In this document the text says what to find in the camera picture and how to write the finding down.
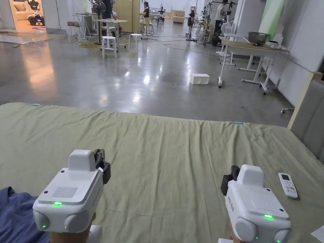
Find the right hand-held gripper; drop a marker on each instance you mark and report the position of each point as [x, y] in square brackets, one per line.
[255, 202]

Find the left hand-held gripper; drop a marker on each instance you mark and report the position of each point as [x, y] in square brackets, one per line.
[76, 192]

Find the person's right hand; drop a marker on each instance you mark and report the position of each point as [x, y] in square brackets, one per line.
[230, 230]

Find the person's left hand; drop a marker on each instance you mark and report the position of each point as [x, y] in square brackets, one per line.
[68, 238]

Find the white remote control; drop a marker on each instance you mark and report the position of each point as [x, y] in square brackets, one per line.
[288, 186]

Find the dark blue garment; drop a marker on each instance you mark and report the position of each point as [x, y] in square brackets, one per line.
[17, 215]

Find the white paper sheet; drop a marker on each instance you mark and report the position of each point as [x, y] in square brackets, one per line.
[319, 235]

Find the bed with pale green sheet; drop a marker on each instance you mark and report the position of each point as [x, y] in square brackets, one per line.
[162, 157]

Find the grey padded headboard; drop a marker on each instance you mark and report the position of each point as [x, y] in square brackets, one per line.
[310, 119]

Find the white box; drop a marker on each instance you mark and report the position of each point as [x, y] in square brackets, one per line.
[200, 79]

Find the black and white robot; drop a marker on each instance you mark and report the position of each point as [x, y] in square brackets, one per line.
[35, 16]

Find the black standing fan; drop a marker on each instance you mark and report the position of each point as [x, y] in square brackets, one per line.
[191, 22]

